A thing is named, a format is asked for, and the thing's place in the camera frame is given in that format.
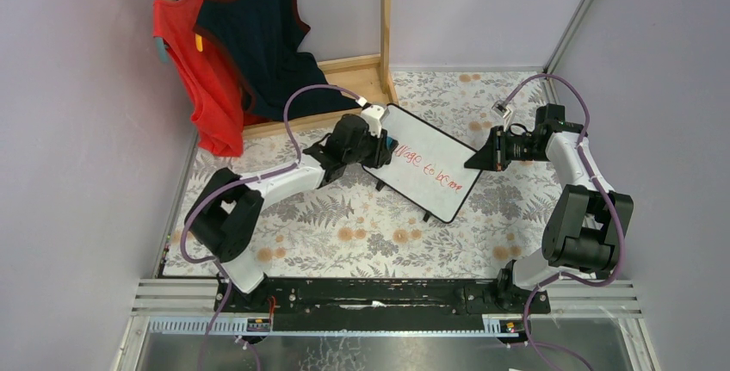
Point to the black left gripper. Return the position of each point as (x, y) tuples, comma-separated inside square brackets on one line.
[(375, 144)]

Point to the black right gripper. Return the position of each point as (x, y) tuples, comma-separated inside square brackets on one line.
[(498, 148)]

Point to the blue whiteboard eraser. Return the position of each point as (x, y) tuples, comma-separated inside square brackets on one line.
[(391, 144)]

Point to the white whiteboard black frame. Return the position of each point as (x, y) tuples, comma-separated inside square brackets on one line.
[(427, 166)]

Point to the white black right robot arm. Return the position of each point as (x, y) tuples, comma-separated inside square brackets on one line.
[(586, 230)]

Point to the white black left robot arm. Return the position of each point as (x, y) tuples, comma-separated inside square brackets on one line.
[(225, 215)]

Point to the wooden clothes rack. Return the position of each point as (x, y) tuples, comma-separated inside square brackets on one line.
[(366, 75)]

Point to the floral table mat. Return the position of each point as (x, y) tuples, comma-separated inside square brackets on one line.
[(352, 229)]

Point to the red tank top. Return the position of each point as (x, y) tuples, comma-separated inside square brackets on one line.
[(206, 76)]

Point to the navy tank top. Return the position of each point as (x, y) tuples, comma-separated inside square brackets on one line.
[(261, 39)]

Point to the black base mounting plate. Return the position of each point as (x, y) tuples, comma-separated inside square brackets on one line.
[(385, 305)]

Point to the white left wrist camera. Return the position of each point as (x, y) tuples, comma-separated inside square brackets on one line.
[(373, 114)]

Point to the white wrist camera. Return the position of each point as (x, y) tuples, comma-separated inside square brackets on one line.
[(503, 111), (373, 114)]

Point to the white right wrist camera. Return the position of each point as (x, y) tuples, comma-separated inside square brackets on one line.
[(503, 111)]

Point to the aluminium slotted rail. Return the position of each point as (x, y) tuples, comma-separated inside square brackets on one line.
[(194, 325)]

